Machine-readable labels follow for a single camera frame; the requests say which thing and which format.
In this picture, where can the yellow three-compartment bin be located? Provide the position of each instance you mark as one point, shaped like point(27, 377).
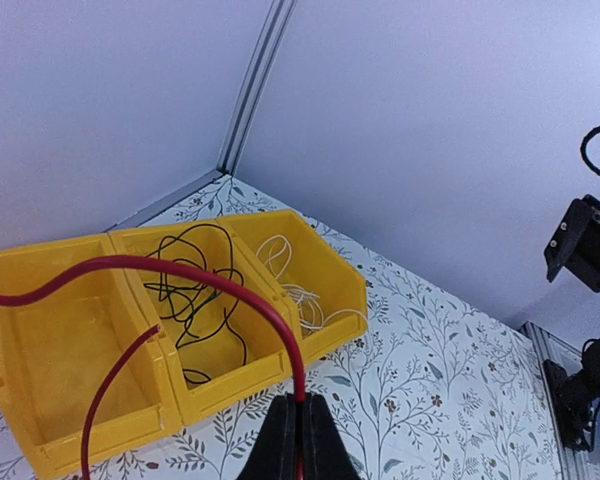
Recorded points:
point(212, 351)

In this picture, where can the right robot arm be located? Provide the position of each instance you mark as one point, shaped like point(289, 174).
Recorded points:
point(575, 246)

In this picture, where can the floral table mat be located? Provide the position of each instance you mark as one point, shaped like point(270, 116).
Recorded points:
point(434, 390)

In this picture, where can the aluminium front rail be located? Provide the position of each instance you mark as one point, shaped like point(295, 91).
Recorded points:
point(572, 382)

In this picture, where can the right aluminium frame post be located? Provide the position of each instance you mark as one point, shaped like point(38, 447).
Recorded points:
point(253, 84)

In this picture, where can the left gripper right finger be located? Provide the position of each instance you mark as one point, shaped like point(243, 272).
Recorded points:
point(324, 456)

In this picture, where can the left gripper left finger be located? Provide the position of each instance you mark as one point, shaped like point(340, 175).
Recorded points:
point(273, 455)

